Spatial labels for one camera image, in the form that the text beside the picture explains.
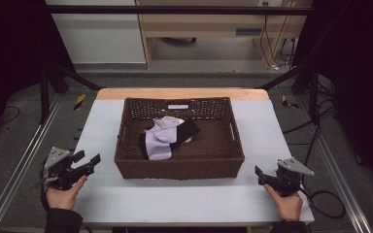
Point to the light wooden desk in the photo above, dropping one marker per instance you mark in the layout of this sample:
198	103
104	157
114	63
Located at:
204	22

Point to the black curtain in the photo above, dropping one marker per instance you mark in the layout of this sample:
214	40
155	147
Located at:
9	58
359	81

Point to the white cabinet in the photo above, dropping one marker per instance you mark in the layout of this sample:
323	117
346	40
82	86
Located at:
100	39

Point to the black frame stand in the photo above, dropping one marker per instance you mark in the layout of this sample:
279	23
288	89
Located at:
314	97
44	97

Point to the wooden table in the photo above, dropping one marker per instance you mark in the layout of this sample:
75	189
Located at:
181	93

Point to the brown wicker basket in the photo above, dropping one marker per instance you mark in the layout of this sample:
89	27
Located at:
207	155

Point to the black cloth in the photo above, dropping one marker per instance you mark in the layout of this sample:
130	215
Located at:
188	130
178	120

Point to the person's right hand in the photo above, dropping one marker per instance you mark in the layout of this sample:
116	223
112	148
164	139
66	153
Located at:
288	205

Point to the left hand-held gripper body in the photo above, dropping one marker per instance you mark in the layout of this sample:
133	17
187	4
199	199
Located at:
57	156

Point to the aluminium rail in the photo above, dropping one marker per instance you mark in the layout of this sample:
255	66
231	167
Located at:
340	181
19	171

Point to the yellow black floor tape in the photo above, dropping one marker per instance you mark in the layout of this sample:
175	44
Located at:
286	102
79	102

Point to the person's left hand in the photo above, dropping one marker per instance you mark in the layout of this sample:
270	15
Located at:
63	195

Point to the white table cover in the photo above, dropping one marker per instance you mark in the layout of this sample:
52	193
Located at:
181	200

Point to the lilac cloth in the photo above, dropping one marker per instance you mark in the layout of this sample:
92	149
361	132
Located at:
157	145

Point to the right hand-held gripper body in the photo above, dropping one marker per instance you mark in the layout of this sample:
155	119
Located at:
290	176

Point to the black frame crossbar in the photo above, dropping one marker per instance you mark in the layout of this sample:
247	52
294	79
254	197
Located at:
175	9

